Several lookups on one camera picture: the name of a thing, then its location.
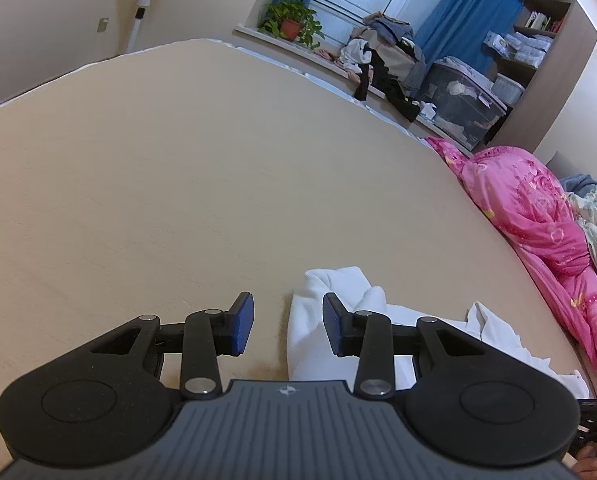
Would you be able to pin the wooden shelf cabinet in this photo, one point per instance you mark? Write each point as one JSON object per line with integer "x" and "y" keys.
{"x": 563, "y": 75}

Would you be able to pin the small pink cloth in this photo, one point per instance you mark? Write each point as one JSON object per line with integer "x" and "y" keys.
{"x": 328, "y": 56}

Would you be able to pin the grey-blue cloth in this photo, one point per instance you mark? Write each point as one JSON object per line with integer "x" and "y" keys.
{"x": 581, "y": 182}

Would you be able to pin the white pedestal fan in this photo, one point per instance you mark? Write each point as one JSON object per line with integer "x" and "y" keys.
{"x": 143, "y": 5}

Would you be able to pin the potted green plant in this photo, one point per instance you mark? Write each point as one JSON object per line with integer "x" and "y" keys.
{"x": 291, "y": 22}

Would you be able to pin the white window sill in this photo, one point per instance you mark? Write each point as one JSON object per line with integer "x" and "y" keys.
{"x": 278, "y": 42}

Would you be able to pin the pile of clothes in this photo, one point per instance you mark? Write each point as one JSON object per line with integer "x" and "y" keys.
{"x": 388, "y": 60}

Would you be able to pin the wall socket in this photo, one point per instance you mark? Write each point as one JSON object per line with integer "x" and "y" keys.
{"x": 102, "y": 25}

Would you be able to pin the tissue pack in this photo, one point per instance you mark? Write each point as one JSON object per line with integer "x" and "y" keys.
{"x": 427, "y": 111}

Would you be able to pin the packets on shelf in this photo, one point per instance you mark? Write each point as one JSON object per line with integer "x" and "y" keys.
{"x": 518, "y": 45}

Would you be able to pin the clear plastic storage bin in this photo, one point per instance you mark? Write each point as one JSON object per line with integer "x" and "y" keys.
{"x": 458, "y": 100}

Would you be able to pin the white garment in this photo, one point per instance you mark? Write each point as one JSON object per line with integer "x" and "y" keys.
{"x": 318, "y": 320}

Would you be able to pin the row of books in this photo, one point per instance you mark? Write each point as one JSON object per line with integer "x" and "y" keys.
{"x": 543, "y": 21}

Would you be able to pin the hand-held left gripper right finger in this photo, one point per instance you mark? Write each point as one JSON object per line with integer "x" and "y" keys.
{"x": 334, "y": 325}

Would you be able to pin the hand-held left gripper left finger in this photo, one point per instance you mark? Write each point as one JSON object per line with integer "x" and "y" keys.
{"x": 242, "y": 325}

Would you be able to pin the beige bed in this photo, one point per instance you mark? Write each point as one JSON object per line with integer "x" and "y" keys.
{"x": 153, "y": 185}

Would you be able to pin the small white storage box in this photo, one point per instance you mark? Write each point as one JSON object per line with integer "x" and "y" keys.
{"x": 508, "y": 89}

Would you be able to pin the pink floral quilt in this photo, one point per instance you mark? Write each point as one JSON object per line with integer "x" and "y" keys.
{"x": 528, "y": 220}

